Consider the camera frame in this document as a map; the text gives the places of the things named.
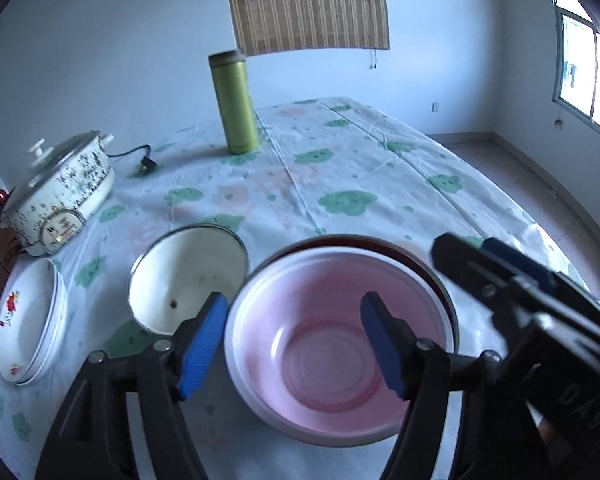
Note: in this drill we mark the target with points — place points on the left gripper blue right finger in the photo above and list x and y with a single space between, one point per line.
424 375

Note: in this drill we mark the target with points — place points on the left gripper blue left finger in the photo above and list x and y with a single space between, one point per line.
91 438

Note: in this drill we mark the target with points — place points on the red plastic bowl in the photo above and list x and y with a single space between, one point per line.
296 349

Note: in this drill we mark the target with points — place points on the stainless steel bowl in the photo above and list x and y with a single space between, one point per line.
408 254

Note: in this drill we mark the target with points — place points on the red flower white plate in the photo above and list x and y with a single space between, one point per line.
13 351

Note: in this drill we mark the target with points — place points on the white enamel bowl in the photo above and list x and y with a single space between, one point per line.
172 279

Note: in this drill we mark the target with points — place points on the pink flower rimmed plate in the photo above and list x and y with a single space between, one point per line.
55 329

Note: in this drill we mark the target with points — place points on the floral white tablecloth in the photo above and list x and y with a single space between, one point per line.
324 167

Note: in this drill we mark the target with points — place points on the small red object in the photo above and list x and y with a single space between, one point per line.
3 197

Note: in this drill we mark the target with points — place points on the floral electric cooking pot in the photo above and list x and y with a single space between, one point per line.
63 188

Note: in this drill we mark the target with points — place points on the green thermos bottle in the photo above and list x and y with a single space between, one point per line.
229 77

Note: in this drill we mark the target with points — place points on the bamboo window blind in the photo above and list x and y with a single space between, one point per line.
270 26

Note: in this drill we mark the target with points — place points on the window with frame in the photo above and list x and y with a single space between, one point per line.
577 81

